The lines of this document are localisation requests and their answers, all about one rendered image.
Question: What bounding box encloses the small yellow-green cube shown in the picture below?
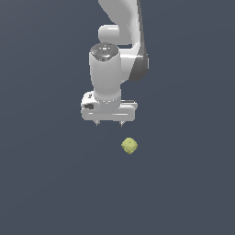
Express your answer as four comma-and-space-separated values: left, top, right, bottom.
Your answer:
120, 137, 139, 155

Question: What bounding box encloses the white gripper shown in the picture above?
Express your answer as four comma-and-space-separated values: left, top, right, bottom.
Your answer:
80, 90, 139, 128

